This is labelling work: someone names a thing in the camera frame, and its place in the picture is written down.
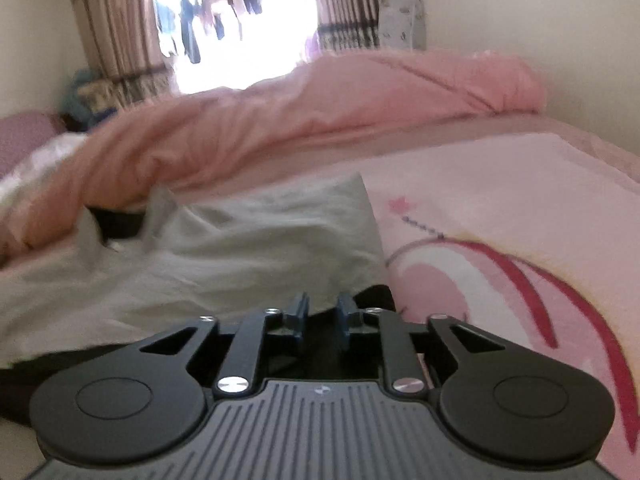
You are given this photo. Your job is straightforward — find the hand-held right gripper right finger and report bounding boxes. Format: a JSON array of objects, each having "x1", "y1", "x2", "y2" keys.
[{"x1": 336, "y1": 290, "x2": 506, "y2": 401}]

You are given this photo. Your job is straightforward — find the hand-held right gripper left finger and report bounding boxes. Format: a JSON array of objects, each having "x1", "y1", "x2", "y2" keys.
[{"x1": 135, "y1": 292, "x2": 311, "y2": 401}]

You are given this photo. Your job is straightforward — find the grey and black jacket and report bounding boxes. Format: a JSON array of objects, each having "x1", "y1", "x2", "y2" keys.
[{"x1": 0, "y1": 172, "x2": 398, "y2": 428}]

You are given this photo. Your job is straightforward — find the pile of clothes in corner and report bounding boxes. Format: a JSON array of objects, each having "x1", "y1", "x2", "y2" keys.
[{"x1": 60, "y1": 67, "x2": 121, "y2": 126}]

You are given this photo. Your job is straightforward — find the pink duvet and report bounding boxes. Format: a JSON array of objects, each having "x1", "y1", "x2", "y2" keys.
[{"x1": 0, "y1": 50, "x2": 548, "y2": 261}]

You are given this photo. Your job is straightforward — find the pink printed blanket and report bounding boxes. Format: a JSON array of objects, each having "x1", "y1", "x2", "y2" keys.
[{"x1": 310, "y1": 112, "x2": 640, "y2": 480}]

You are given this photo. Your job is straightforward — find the white cloth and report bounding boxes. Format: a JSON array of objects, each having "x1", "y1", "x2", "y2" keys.
[{"x1": 0, "y1": 135, "x2": 88, "y2": 206}]

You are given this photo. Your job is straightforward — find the white patterned board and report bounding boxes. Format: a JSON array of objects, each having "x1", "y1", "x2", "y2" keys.
[{"x1": 377, "y1": 0, "x2": 428, "y2": 51}]

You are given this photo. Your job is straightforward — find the brown patterned curtain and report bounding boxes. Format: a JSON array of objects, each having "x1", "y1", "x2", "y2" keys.
[
  {"x1": 307, "y1": 0, "x2": 383, "y2": 53},
  {"x1": 70, "y1": 0, "x2": 173, "y2": 111}
]

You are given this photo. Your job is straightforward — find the purple pillow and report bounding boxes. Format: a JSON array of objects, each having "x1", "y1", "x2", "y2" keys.
[{"x1": 0, "y1": 110, "x2": 66, "y2": 176}]

